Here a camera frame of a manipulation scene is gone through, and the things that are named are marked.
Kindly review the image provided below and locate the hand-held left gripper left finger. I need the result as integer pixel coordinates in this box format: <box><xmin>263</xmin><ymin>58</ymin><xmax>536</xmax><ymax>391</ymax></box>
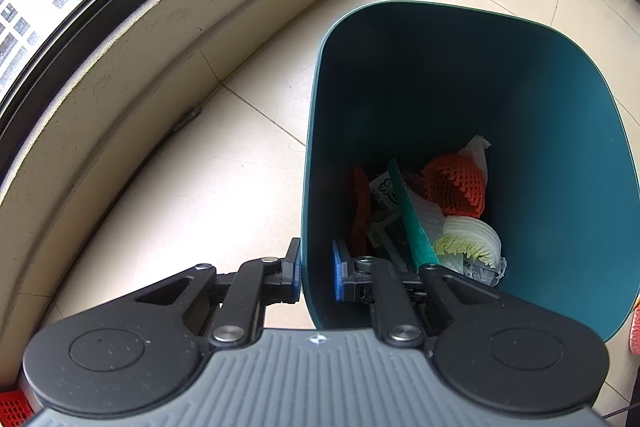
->
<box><xmin>135</xmin><ymin>237</ymin><xmax>303</xmax><ymax>350</ymax></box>

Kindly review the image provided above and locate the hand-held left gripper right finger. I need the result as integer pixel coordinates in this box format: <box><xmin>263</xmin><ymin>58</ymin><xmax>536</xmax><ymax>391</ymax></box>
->
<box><xmin>331</xmin><ymin>239</ymin><xmax>501</xmax><ymax>349</ymax></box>

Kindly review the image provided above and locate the red mesh net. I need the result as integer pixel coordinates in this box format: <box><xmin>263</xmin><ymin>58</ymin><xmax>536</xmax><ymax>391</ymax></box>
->
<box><xmin>349</xmin><ymin>166</ymin><xmax>373</xmax><ymax>253</ymax></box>

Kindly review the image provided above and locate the green plastic sheet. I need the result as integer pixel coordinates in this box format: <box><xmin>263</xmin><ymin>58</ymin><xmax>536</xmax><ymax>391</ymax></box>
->
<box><xmin>387</xmin><ymin>157</ymin><xmax>441</xmax><ymax>273</ymax></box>

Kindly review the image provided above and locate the clear bubble wrap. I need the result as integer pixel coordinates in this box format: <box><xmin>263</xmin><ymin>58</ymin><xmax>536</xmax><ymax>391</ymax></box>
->
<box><xmin>407</xmin><ymin>187</ymin><xmax>447</xmax><ymax>248</ymax></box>

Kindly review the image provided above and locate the napa cabbage piece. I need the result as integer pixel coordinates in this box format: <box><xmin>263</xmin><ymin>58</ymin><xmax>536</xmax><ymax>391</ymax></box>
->
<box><xmin>434</xmin><ymin>216</ymin><xmax>502</xmax><ymax>269</ymax></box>

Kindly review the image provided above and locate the orange foam fruit net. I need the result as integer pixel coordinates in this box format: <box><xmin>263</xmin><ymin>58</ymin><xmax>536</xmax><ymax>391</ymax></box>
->
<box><xmin>421</xmin><ymin>153</ymin><xmax>487</xmax><ymax>219</ymax></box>

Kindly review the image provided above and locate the teal plastic trash bin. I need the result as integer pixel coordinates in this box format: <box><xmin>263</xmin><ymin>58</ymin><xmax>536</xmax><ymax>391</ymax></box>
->
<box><xmin>299</xmin><ymin>1</ymin><xmax>640</xmax><ymax>343</ymax></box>

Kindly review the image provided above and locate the white green printed wrapper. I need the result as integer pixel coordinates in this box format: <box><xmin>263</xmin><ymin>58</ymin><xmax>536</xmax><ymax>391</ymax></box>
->
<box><xmin>369</xmin><ymin>174</ymin><xmax>401</xmax><ymax>210</ymax></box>

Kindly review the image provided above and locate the crumpled grey plastic wrapper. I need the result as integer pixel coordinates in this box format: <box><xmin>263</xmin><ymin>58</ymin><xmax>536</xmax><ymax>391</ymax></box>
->
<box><xmin>462</xmin><ymin>257</ymin><xmax>507</xmax><ymax>289</ymax></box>

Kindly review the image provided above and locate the crumpled white tissue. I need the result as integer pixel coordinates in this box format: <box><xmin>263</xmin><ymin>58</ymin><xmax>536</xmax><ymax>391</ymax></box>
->
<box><xmin>457</xmin><ymin>135</ymin><xmax>492</xmax><ymax>172</ymax></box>

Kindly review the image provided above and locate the pink slipper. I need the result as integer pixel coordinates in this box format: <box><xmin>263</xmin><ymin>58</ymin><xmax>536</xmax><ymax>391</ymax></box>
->
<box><xmin>626</xmin><ymin>297</ymin><xmax>640</xmax><ymax>355</ymax></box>

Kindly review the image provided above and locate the red plastic crate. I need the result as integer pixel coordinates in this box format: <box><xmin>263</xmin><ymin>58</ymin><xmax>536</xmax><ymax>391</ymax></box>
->
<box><xmin>0</xmin><ymin>388</ymin><xmax>33</xmax><ymax>424</ymax></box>

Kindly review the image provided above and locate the black cable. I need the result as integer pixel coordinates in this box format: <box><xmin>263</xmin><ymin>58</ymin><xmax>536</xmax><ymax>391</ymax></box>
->
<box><xmin>602</xmin><ymin>401</ymin><xmax>640</xmax><ymax>419</ymax></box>

